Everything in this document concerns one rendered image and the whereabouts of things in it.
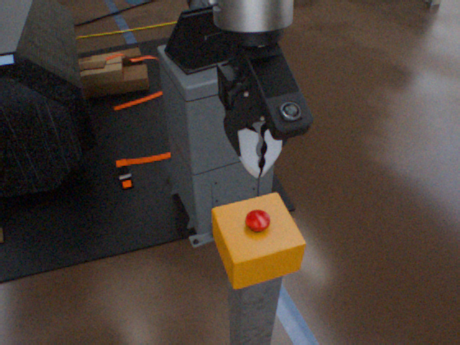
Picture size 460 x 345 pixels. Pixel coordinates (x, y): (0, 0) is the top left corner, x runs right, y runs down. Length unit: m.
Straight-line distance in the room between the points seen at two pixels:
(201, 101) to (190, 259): 0.80
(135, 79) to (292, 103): 2.67
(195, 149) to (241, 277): 1.02
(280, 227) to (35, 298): 1.53
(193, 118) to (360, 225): 1.08
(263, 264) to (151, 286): 1.28
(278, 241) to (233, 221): 0.08
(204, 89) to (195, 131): 0.18
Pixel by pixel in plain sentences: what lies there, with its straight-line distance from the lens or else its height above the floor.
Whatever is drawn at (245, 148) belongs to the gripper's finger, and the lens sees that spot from 0.51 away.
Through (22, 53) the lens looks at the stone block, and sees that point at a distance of 1.97.
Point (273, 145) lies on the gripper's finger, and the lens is 0.52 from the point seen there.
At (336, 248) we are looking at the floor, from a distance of 1.99.
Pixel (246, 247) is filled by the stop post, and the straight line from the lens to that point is 0.60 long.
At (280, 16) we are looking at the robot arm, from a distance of 0.43.
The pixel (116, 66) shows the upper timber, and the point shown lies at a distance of 3.06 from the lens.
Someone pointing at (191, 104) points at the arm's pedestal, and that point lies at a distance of 1.45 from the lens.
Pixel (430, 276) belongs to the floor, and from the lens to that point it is 2.05.
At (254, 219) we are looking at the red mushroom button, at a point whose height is 1.10.
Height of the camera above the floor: 1.56
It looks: 43 degrees down
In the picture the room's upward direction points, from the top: straight up
